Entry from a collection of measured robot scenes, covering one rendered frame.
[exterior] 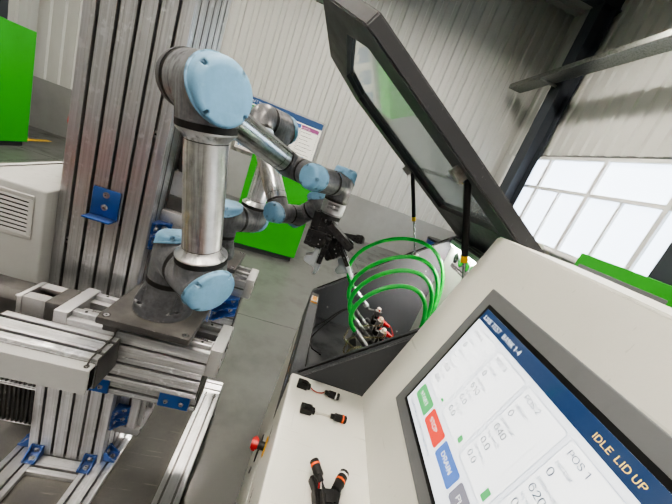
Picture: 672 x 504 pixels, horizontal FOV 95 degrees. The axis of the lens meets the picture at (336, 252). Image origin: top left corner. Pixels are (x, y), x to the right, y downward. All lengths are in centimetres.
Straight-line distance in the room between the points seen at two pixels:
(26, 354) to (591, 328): 109
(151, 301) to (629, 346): 93
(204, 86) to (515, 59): 859
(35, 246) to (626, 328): 131
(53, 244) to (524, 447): 123
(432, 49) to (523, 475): 802
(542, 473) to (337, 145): 728
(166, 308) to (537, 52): 904
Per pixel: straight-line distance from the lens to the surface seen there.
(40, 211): 117
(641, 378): 52
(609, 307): 58
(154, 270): 91
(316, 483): 75
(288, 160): 95
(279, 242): 450
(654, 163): 609
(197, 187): 68
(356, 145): 761
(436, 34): 834
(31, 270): 125
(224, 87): 63
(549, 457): 53
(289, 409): 87
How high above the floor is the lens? 158
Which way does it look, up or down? 15 degrees down
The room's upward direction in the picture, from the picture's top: 21 degrees clockwise
